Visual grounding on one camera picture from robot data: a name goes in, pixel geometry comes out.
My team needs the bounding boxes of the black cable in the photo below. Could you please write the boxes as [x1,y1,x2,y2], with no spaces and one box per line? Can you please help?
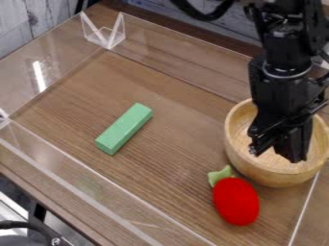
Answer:
[0,218,44,246]

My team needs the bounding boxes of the clear acrylic corner bracket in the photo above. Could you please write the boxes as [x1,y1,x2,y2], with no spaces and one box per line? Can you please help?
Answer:
[80,12,126,50]

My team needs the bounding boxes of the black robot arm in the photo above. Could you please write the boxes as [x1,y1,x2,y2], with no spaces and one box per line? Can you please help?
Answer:
[170,0,329,163]

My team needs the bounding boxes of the wooden bowl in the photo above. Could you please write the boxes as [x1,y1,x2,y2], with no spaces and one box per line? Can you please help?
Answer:
[223,99,329,187]

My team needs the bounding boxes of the green rectangular block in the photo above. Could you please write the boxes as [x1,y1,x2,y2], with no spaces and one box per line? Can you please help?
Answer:
[95,103,153,155]

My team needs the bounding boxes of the red plush strawberry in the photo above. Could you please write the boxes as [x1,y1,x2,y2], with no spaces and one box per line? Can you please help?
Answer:
[207,165,260,226]

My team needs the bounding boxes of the clear acrylic tray walls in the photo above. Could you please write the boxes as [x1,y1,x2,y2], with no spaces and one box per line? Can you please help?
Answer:
[0,14,329,246]

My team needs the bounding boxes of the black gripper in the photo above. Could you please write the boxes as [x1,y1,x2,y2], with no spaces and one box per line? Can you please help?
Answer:
[246,57,328,163]

